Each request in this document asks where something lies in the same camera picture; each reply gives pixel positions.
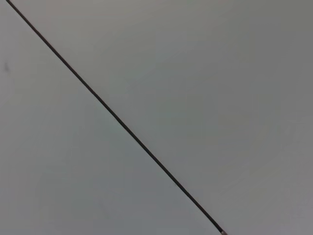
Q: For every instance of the thin black wall strip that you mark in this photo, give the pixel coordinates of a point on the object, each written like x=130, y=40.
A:
x=117, y=117

